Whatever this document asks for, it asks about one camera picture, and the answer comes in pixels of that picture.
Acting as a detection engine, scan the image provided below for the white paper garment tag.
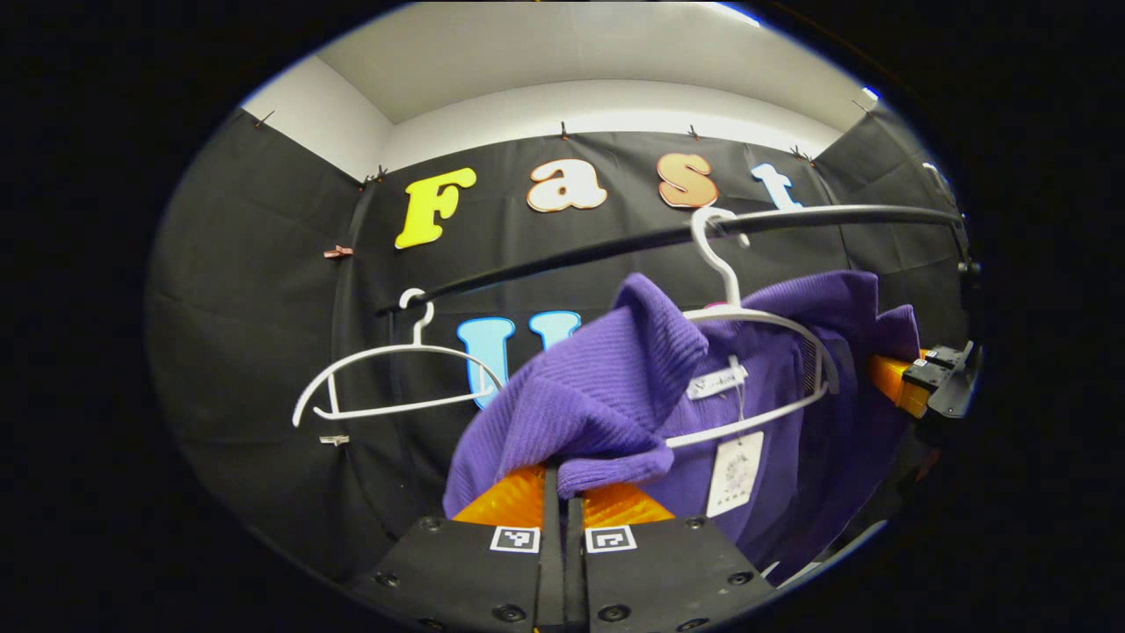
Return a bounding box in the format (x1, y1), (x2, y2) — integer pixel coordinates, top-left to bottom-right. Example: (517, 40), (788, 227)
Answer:
(706, 431), (766, 518)

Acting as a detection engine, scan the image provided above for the purple ribbed shirt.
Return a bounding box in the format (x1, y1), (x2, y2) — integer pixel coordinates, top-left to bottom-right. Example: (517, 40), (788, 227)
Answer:
(442, 271), (922, 586)

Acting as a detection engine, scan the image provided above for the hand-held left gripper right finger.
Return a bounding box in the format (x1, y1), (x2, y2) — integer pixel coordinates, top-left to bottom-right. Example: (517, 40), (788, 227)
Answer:
(564, 482), (774, 633)

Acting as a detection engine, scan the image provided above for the black clothes rack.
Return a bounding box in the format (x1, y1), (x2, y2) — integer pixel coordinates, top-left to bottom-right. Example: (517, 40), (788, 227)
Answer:
(378, 204), (968, 317)

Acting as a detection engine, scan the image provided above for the white plastic hanger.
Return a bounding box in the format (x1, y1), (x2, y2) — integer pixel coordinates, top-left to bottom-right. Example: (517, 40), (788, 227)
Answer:
(292, 288), (504, 429)
(665, 207), (840, 449)

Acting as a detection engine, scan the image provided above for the row of black backdrop clips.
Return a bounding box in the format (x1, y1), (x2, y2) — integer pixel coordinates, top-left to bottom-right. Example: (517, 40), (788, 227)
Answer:
(253, 97), (873, 187)

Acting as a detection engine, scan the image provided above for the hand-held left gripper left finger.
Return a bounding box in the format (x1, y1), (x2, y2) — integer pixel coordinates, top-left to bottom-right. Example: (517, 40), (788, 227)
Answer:
(347, 464), (565, 633)

